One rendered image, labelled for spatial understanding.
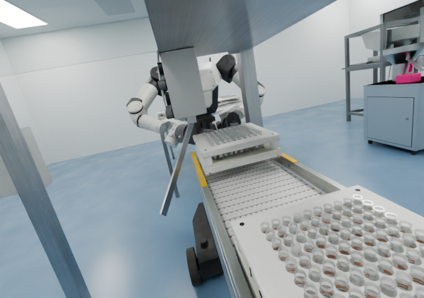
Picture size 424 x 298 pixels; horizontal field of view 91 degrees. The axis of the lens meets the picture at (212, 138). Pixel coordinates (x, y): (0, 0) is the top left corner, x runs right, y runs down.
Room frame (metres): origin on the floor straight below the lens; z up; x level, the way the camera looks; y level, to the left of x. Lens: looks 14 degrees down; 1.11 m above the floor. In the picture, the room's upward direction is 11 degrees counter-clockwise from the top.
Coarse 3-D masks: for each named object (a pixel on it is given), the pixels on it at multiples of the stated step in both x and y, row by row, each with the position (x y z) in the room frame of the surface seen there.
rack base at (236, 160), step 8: (264, 144) 0.67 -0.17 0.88; (248, 152) 0.62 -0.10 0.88; (256, 152) 0.60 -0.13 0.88; (264, 152) 0.59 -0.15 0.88; (272, 152) 0.60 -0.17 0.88; (280, 152) 0.60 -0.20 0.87; (200, 160) 0.66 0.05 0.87; (216, 160) 0.60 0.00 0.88; (224, 160) 0.59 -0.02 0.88; (232, 160) 0.58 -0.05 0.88; (240, 160) 0.58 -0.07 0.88; (248, 160) 0.58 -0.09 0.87; (256, 160) 0.59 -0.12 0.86; (208, 168) 0.57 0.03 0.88; (216, 168) 0.57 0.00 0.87; (224, 168) 0.57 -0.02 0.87
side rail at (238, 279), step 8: (192, 160) 0.79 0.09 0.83; (200, 184) 0.58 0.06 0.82; (208, 192) 0.48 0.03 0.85; (208, 200) 0.44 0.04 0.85; (208, 208) 0.43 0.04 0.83; (216, 208) 0.40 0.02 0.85; (216, 216) 0.37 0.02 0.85; (216, 224) 0.35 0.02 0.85; (216, 232) 0.34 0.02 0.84; (224, 232) 0.32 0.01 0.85; (224, 240) 0.30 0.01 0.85; (224, 248) 0.28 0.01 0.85; (232, 248) 0.28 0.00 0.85; (224, 256) 0.28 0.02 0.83; (232, 256) 0.26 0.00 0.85; (232, 264) 0.25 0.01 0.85; (232, 272) 0.24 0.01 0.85; (240, 272) 0.23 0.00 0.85; (232, 280) 0.24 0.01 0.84; (240, 280) 0.22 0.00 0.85; (240, 288) 0.21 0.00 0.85; (248, 288) 0.21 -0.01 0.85; (240, 296) 0.20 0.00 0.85; (248, 296) 0.20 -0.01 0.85
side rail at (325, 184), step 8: (280, 160) 0.63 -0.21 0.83; (288, 160) 0.58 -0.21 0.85; (288, 168) 0.58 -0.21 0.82; (296, 168) 0.54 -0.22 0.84; (304, 168) 0.51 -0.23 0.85; (304, 176) 0.50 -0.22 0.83; (312, 176) 0.47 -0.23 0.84; (320, 176) 0.45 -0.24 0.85; (320, 184) 0.44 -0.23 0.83; (328, 184) 0.42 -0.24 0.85; (336, 184) 0.40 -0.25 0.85; (328, 192) 0.42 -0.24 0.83
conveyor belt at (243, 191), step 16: (272, 160) 0.68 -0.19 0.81; (208, 176) 0.65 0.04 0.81; (224, 176) 0.63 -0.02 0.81; (240, 176) 0.61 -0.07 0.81; (256, 176) 0.59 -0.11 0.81; (272, 176) 0.57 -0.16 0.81; (288, 176) 0.55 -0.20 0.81; (224, 192) 0.53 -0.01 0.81; (240, 192) 0.51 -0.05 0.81; (256, 192) 0.49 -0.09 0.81; (272, 192) 0.48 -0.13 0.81; (288, 192) 0.47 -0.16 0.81; (304, 192) 0.45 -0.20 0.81; (320, 192) 0.44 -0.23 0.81; (224, 208) 0.45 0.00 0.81; (240, 208) 0.44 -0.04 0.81; (256, 208) 0.42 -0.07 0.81; (272, 208) 0.41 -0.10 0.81; (224, 224) 0.39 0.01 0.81
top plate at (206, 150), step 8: (224, 128) 0.82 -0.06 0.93; (256, 128) 0.72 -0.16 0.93; (264, 128) 0.70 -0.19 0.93; (192, 136) 0.80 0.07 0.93; (200, 136) 0.76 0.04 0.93; (256, 136) 0.62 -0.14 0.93; (264, 136) 0.60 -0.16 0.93; (272, 136) 0.60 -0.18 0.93; (200, 144) 0.65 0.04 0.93; (208, 144) 0.63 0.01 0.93; (224, 144) 0.60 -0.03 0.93; (232, 144) 0.59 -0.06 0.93; (240, 144) 0.58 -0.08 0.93; (248, 144) 0.58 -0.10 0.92; (256, 144) 0.59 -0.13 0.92; (200, 152) 0.58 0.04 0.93; (208, 152) 0.57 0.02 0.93; (216, 152) 0.57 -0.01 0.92; (224, 152) 0.57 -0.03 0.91
